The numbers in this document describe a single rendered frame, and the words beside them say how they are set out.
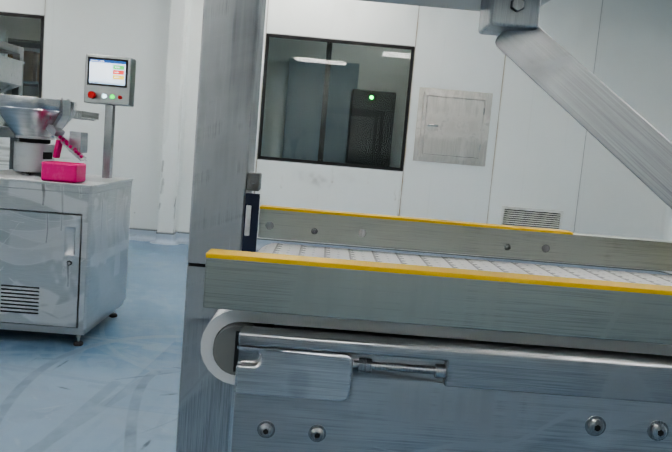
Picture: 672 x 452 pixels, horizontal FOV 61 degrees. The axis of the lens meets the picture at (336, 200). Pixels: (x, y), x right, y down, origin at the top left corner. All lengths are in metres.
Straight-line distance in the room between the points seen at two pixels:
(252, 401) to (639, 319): 0.24
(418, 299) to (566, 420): 0.12
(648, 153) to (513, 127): 5.36
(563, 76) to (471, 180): 5.24
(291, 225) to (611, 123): 0.37
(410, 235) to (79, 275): 2.37
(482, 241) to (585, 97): 0.31
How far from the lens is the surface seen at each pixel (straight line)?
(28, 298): 3.00
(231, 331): 0.37
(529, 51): 0.37
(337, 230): 0.62
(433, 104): 5.48
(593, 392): 0.41
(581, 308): 0.39
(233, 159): 0.64
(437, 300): 0.36
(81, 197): 2.81
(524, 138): 5.73
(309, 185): 5.42
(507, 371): 0.38
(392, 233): 0.62
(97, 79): 3.20
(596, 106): 0.36
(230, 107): 0.64
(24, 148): 3.17
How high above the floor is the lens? 1.02
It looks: 5 degrees down
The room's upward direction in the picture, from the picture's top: 5 degrees clockwise
